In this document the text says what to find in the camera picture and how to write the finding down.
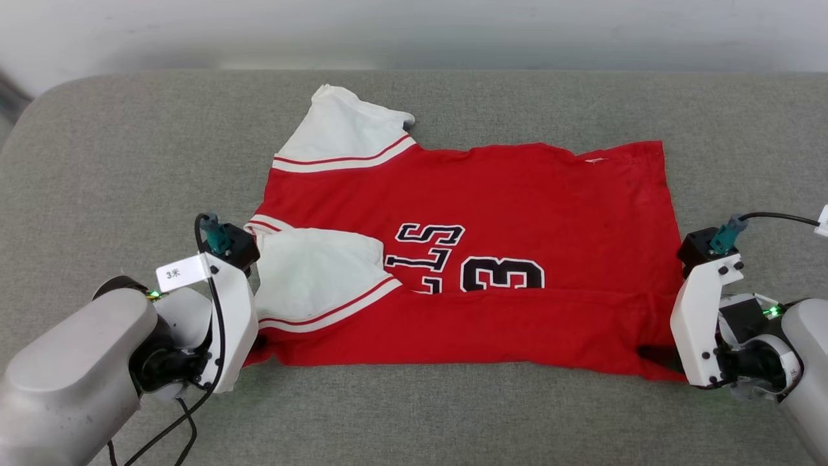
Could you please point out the grey fabric sofa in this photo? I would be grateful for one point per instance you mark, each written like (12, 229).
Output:
(453, 421)

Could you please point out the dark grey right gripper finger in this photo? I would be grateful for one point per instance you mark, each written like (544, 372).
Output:
(660, 357)

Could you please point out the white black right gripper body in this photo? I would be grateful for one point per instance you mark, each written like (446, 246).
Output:
(695, 323)

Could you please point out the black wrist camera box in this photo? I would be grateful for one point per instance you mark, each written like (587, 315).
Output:
(695, 246)
(239, 249)

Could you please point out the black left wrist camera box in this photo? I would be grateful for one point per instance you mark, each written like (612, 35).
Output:
(239, 249)

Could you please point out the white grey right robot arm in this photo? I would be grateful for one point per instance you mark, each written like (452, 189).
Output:
(802, 362)

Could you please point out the red white basketball jersey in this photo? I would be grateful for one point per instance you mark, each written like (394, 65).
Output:
(517, 194)

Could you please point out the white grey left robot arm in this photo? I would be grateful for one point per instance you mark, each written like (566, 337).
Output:
(71, 375)

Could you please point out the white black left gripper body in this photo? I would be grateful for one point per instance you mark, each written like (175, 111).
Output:
(236, 323)

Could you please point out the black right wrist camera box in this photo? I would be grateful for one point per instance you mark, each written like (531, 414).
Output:
(695, 246)

